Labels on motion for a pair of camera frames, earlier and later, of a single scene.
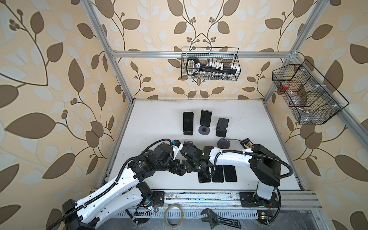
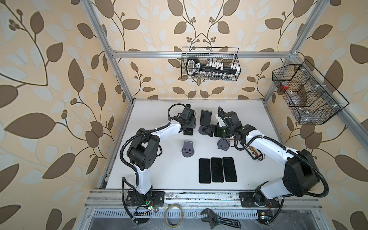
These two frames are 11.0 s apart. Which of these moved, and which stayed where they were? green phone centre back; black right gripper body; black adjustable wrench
Moved: black right gripper body
Stayed: green phone centre back; black adjustable wrench
